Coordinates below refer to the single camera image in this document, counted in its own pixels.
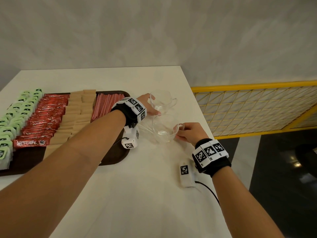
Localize person's left hand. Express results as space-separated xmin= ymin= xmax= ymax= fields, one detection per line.
xmin=137 ymin=93 xmax=162 ymax=116

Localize person's right forearm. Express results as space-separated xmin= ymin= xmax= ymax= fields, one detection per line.
xmin=212 ymin=166 xmax=285 ymax=238

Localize row of red Nescafe sachets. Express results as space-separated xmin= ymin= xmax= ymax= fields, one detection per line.
xmin=13 ymin=93 xmax=70 ymax=148

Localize person's right hand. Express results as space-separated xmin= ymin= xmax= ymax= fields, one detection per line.
xmin=173 ymin=122 xmax=210 ymax=147

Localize brown plastic tray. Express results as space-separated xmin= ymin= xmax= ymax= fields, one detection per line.
xmin=0 ymin=90 xmax=131 ymax=177

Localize left wristband with marker tiles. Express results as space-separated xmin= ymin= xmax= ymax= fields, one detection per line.
xmin=111 ymin=97 xmax=147 ymax=129

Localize wristband with marker tiles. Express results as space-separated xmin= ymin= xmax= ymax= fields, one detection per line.
xmin=111 ymin=97 xmax=147 ymax=129
xmin=192 ymin=139 xmax=232 ymax=178

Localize right wristband with marker tiles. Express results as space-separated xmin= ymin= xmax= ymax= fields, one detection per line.
xmin=192 ymin=139 xmax=232 ymax=178

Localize marker cube on right wrist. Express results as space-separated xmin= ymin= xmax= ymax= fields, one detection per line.
xmin=179 ymin=160 xmax=197 ymax=188

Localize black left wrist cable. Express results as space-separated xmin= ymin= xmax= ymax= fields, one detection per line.
xmin=113 ymin=137 xmax=129 ymax=148

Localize neat rows of sugar packets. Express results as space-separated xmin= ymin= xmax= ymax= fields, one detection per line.
xmin=43 ymin=89 xmax=97 ymax=159

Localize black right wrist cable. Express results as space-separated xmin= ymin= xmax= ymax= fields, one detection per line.
xmin=195 ymin=180 xmax=221 ymax=206

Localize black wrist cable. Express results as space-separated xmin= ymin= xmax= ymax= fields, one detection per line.
xmin=113 ymin=137 xmax=129 ymax=148
xmin=195 ymin=180 xmax=221 ymax=206

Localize clear glass cup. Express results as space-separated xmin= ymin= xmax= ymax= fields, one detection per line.
xmin=149 ymin=90 xmax=178 ymax=114
xmin=152 ymin=114 xmax=185 ymax=143

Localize neat rows of tea bags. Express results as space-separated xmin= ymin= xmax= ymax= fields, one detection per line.
xmin=0 ymin=88 xmax=44 ymax=171

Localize person's left forearm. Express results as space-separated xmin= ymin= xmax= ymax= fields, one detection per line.
xmin=0 ymin=110 xmax=127 ymax=238

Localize pink stir sticks bundle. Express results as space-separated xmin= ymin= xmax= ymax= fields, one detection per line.
xmin=90 ymin=93 xmax=125 ymax=123

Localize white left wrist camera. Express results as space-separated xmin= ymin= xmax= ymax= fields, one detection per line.
xmin=121 ymin=126 xmax=140 ymax=149

